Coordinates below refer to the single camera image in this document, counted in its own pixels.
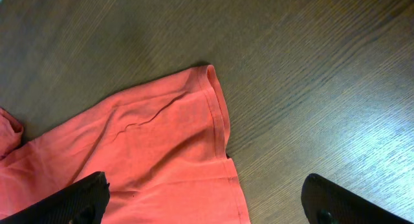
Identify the red orange t-shirt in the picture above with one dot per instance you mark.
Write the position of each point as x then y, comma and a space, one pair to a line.
161, 145

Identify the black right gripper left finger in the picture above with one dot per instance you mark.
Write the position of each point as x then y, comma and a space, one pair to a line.
83, 202

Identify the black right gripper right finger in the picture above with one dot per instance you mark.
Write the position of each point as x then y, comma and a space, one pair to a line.
325, 202

